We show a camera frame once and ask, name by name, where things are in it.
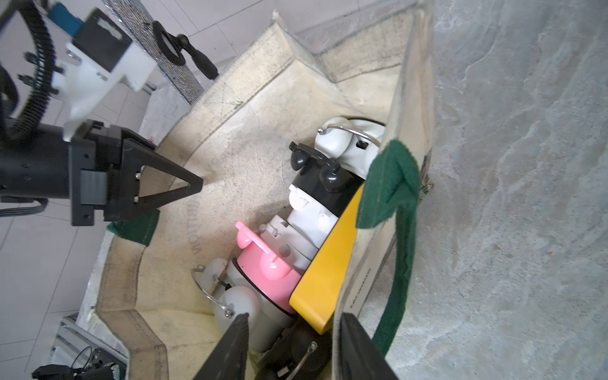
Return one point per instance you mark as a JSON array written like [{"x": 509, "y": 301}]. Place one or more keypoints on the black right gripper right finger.
[{"x": 358, "y": 358}]

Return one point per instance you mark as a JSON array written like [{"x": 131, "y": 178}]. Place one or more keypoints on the rhinestone stand with black base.
[{"x": 167, "y": 49}]

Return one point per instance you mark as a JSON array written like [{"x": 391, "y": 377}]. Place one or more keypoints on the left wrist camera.
[{"x": 106, "y": 57}]

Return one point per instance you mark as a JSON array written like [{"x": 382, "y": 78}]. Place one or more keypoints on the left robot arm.
[{"x": 51, "y": 148}]

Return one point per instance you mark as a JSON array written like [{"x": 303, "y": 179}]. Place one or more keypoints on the pink twin-bell alarm clock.
[{"x": 272, "y": 276}]

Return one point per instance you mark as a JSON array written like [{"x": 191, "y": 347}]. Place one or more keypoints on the yellow square alarm clock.
[{"x": 315, "y": 297}]

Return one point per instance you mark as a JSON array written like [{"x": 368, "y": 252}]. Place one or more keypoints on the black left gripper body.
[{"x": 95, "y": 161}]

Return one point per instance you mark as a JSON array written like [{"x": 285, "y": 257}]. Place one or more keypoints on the canvas bag with green handles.
[{"x": 236, "y": 137}]

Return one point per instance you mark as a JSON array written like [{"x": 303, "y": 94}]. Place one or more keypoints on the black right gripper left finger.
[{"x": 229, "y": 357}]

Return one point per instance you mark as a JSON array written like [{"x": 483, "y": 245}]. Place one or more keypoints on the white twin-bell alarm clock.
[{"x": 354, "y": 143}]

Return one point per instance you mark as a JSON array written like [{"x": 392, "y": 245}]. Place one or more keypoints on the black and white alarm clock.
[{"x": 323, "y": 178}]

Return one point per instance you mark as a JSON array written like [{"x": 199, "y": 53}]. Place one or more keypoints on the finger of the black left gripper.
[{"x": 149, "y": 181}]

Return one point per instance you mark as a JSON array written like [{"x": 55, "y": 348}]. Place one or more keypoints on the small black alarm clock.
[{"x": 301, "y": 353}]

